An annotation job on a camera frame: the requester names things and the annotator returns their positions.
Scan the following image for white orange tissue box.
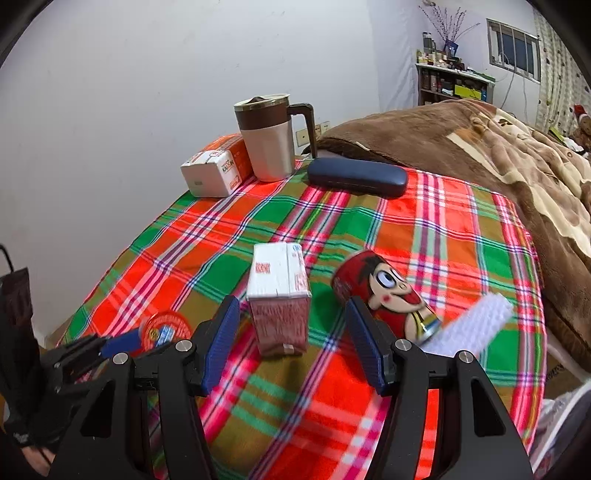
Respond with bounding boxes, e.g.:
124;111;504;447
180;134;254;198

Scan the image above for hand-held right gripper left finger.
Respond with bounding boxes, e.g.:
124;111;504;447
48;295;241;480

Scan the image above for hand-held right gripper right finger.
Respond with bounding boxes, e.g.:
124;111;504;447
345;296;534;480

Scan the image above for red white milk carton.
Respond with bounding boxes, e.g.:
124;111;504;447
246;242;311;357

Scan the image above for black plastic bag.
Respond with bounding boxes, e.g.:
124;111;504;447
0;244;42;416

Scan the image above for cluttered white shelf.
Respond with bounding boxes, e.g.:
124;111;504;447
416;62;497;104

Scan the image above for plaid cloth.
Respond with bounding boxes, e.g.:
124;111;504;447
55;157;548;480

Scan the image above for barred window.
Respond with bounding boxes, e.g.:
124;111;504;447
486;18;542;84

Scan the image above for dark blue glasses case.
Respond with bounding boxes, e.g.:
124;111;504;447
307;157;408;200

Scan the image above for red cartoon drink can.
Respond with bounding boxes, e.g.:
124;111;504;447
332;249;441;344

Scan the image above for patterned curtain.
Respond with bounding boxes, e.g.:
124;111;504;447
533;9;591;139

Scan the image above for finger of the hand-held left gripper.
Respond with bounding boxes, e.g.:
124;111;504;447
41;348;114;386
60;329;144;358

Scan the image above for teddy bear with red hat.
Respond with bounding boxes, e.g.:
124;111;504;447
570;104;591;153

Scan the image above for beige brown lidded mug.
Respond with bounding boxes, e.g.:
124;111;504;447
233;92;319;182

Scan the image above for dried branches in vase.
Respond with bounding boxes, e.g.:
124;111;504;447
418;0;481;51

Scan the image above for red round printed lid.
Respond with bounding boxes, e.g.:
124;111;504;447
139;310;194;356

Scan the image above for brown plush blanket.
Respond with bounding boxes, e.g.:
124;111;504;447
318;99;591;365

